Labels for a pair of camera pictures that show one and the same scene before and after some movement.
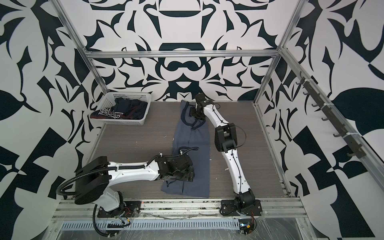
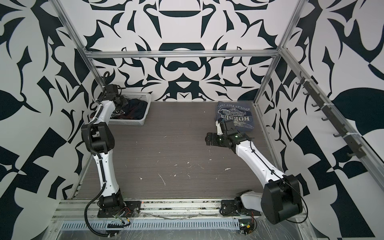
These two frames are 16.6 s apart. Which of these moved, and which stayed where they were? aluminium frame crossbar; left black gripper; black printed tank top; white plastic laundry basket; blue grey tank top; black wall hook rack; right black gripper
Moved: left black gripper; blue grey tank top; right black gripper
Stayed: black printed tank top; white plastic laundry basket; aluminium frame crossbar; black wall hook rack
